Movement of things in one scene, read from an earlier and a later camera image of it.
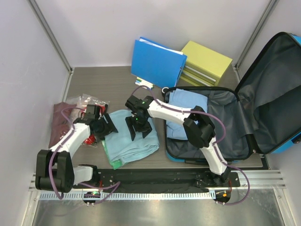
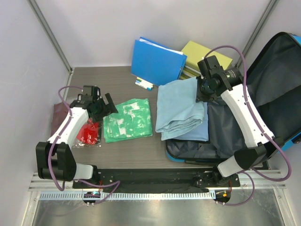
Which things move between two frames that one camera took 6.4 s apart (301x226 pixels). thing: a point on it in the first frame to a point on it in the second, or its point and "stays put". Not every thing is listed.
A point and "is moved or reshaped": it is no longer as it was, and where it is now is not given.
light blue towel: x=120 y=145 to x=177 y=112
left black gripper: x=101 y=136 to x=107 y=108
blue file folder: x=155 y=62 stays put
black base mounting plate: x=164 y=180 stays put
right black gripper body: x=139 y=123 to x=204 y=92
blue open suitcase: x=263 y=117 stays put
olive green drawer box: x=202 y=66 stays put
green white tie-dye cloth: x=115 y=164 is moved or reshaped
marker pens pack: x=144 y=83 stays put
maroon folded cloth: x=59 y=125 stays put
